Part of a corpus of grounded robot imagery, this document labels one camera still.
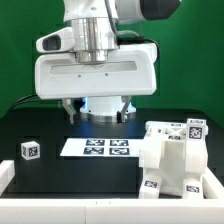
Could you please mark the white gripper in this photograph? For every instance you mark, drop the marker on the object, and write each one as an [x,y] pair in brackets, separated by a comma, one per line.
[128,71]

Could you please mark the small white tagged cube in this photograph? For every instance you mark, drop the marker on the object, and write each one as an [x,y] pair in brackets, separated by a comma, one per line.
[30,150]

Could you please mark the white X-frame chair legs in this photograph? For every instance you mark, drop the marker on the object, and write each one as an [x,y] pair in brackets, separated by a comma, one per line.
[153,144]

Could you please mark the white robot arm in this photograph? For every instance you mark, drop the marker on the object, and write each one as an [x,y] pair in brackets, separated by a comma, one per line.
[91,33]

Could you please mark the white left fence bar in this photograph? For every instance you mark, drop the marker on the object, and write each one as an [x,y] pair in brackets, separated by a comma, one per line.
[7,173]

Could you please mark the white front fence bar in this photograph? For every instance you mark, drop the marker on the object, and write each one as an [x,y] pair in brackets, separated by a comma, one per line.
[111,211]

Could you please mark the white flat tagged base plate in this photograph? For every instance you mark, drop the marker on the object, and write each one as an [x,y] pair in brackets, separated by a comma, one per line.
[99,147]

